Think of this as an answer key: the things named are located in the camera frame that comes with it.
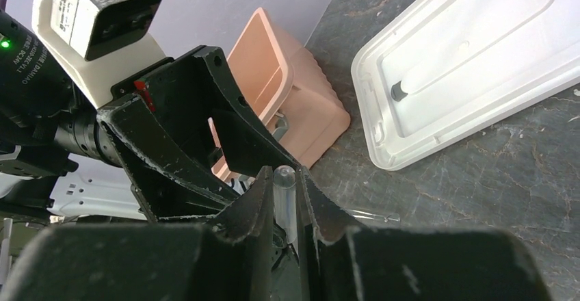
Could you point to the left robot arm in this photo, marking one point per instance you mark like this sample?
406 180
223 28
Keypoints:
52 146

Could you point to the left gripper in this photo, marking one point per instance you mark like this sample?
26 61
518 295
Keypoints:
170 186

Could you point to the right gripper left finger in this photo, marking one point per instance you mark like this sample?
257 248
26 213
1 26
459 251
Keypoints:
229 257

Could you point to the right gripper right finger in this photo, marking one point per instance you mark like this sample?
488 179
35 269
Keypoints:
340 258

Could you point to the small glass test tube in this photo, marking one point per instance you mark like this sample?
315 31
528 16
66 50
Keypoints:
284 187

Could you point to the white plastic lid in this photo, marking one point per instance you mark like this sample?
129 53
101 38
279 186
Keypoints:
445 69

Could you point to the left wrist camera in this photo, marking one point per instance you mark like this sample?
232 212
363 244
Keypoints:
98 43

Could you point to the pink plastic bin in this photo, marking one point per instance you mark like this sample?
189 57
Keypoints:
285 86

